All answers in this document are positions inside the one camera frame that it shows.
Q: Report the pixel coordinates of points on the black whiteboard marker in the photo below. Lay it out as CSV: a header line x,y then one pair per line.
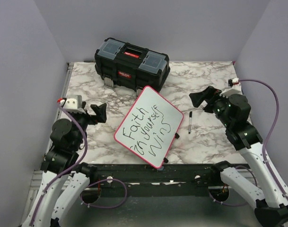
x,y
190,123

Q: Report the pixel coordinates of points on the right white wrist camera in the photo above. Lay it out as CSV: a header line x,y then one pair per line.
x,y
234,87

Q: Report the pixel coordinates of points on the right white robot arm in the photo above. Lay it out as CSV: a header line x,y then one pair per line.
x,y
269,200

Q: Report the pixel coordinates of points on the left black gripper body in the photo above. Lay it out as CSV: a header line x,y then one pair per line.
x,y
99,117

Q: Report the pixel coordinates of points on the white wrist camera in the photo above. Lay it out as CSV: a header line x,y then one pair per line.
x,y
72,104
234,87

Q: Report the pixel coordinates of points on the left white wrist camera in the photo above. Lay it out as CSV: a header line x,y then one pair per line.
x,y
72,104

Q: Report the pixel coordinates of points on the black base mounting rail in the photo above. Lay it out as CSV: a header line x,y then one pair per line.
x,y
142,180

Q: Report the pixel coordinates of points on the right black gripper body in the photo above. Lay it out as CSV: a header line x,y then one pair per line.
x,y
212,93

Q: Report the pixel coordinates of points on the black plastic toolbox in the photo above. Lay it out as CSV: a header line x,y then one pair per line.
x,y
127,65

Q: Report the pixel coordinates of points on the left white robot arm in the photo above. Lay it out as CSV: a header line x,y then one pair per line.
x,y
65,175

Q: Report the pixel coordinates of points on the pink framed whiteboard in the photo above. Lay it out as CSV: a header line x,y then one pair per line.
x,y
148,129

